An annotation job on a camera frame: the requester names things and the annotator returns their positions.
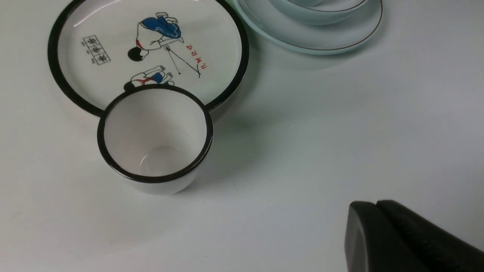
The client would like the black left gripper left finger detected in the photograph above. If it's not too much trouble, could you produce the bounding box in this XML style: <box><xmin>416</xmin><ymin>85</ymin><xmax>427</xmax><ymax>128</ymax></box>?
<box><xmin>344</xmin><ymin>201</ymin><xmax>428</xmax><ymax>272</ymax></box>

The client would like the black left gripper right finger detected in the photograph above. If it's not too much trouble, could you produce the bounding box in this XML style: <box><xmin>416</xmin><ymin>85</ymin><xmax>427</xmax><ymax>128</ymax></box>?
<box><xmin>376</xmin><ymin>200</ymin><xmax>484</xmax><ymax>272</ymax></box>

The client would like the pale green large bowl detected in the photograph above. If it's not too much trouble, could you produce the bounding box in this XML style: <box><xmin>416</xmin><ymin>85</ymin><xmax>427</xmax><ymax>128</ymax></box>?
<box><xmin>269</xmin><ymin>0</ymin><xmax>368</xmax><ymax>26</ymax></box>

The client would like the pale green round plate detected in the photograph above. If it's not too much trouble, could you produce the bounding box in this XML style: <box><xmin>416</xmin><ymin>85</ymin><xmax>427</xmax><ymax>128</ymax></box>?
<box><xmin>233</xmin><ymin>0</ymin><xmax>384</xmax><ymax>56</ymax></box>

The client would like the black-rimmed white cup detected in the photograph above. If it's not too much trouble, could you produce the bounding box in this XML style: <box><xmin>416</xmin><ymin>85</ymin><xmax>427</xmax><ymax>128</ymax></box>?
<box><xmin>97</xmin><ymin>85</ymin><xmax>214</xmax><ymax>195</ymax></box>

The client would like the black-rimmed illustrated plate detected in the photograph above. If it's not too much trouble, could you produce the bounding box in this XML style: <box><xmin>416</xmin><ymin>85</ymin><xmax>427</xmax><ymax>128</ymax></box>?
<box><xmin>47</xmin><ymin>0</ymin><xmax>250</xmax><ymax>117</ymax></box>

